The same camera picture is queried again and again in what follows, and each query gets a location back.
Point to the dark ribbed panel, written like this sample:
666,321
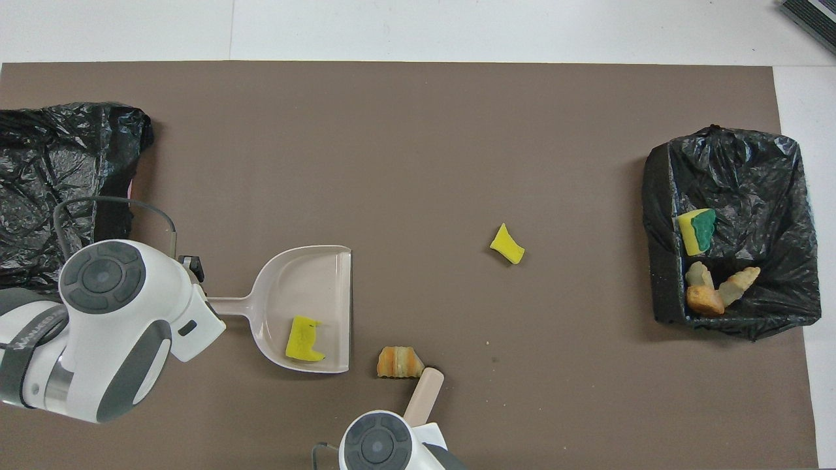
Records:
816,16

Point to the brown bread roll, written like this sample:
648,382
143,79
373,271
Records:
705,301

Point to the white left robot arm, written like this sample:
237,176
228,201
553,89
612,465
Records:
117,326

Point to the notched yellow sponge scrap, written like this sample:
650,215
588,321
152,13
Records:
302,339

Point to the orange striped croissant piece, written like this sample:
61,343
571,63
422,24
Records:
738,286
398,363

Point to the pale striped croissant piece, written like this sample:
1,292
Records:
699,274

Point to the black bag lined bin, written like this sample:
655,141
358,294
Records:
751,176
52,150

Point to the yellow sponge with green back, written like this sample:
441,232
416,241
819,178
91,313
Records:
695,232

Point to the small yellow sponge scrap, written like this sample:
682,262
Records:
507,246

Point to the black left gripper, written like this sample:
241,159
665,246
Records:
192,267

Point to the beige plastic dustpan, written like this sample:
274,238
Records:
307,287

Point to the beige brush with black bristles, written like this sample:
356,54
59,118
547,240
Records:
423,395

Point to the brown table mat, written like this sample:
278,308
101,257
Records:
457,130

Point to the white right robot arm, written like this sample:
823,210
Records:
385,447

